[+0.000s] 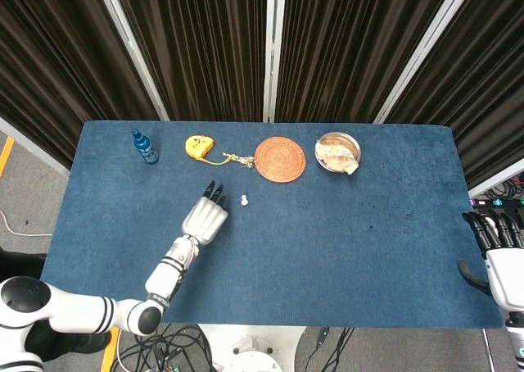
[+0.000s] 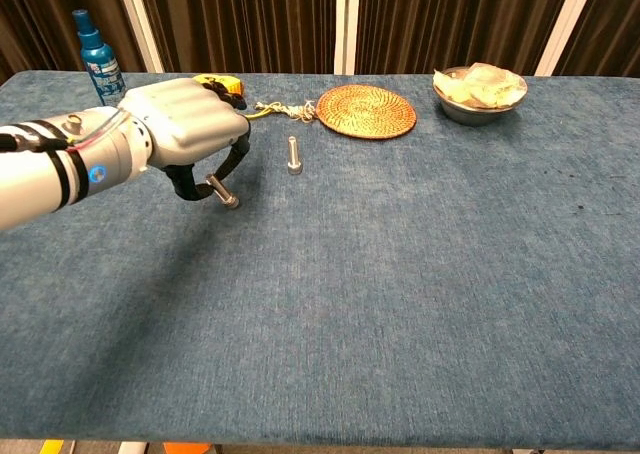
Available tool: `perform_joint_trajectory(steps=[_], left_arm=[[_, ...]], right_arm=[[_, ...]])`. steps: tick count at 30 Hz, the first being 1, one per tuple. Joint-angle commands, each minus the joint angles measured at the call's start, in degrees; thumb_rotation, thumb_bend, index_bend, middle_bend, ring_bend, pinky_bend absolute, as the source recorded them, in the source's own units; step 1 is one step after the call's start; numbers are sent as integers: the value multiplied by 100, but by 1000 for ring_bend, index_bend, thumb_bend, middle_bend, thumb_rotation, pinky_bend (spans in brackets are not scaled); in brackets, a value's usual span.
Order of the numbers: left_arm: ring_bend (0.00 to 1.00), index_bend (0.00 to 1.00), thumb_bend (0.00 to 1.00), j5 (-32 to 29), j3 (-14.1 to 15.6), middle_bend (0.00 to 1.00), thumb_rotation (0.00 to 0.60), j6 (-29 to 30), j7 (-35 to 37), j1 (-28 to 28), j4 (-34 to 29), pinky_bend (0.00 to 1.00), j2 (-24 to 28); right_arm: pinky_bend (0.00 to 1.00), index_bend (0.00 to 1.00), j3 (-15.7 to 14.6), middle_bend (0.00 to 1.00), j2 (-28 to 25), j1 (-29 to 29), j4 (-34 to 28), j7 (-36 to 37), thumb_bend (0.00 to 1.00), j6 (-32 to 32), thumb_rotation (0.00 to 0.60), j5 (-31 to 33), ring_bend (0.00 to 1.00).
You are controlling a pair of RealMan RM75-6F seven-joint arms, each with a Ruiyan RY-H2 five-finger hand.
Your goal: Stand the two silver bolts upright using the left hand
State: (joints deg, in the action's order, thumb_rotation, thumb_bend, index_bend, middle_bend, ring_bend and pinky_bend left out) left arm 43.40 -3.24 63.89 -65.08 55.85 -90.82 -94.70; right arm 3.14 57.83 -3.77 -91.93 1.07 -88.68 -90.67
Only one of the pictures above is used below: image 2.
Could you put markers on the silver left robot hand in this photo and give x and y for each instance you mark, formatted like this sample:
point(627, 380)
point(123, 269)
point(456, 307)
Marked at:
point(190, 119)

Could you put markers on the steel bolt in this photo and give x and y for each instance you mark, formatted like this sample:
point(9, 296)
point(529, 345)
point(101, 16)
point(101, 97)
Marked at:
point(225, 194)
point(294, 156)

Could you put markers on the yellow tape measure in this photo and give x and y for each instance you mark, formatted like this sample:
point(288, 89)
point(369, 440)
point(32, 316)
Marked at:
point(235, 85)

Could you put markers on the brown curtain panel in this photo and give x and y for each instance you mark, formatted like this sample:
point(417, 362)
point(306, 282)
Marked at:
point(240, 19)
point(35, 24)
point(610, 29)
point(450, 19)

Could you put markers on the blue spray bottle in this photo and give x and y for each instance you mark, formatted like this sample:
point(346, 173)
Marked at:
point(97, 54)

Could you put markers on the round woven rattan coaster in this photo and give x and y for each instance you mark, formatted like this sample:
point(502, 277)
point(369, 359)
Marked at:
point(367, 111)

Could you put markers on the blue velvet table cloth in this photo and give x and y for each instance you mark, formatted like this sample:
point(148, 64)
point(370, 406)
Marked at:
point(350, 299)

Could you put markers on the metal bowl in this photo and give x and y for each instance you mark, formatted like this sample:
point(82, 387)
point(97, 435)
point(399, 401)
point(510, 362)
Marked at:
point(470, 116)

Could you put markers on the crumpled clear plastic wrappers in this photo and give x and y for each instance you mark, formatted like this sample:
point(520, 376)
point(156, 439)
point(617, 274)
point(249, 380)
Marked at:
point(482, 86)

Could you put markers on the orange object under table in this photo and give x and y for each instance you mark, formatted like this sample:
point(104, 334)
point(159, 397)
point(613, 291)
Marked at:
point(185, 449)

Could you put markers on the white object under table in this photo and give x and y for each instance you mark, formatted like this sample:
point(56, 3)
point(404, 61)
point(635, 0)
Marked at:
point(132, 448)

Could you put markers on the yellow object under table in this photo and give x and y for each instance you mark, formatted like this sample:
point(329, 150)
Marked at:
point(51, 447)

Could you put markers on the white frame post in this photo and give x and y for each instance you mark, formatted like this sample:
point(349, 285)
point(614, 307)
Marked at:
point(140, 29)
point(346, 24)
point(567, 24)

